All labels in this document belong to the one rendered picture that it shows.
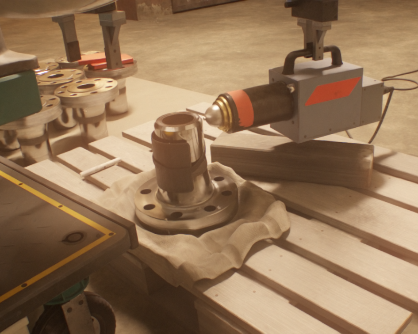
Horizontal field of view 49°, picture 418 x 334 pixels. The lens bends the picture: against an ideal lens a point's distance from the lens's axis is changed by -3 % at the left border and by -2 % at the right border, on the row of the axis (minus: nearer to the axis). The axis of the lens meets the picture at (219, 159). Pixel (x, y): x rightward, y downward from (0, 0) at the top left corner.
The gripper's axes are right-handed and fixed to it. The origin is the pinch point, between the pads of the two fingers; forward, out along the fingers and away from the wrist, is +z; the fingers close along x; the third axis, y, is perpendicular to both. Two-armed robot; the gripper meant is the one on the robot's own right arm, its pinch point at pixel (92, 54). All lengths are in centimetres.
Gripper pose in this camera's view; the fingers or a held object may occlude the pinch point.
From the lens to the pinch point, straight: 94.7
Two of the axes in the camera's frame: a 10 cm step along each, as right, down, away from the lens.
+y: -6.4, 3.7, -6.7
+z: 0.6, 9.0, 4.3
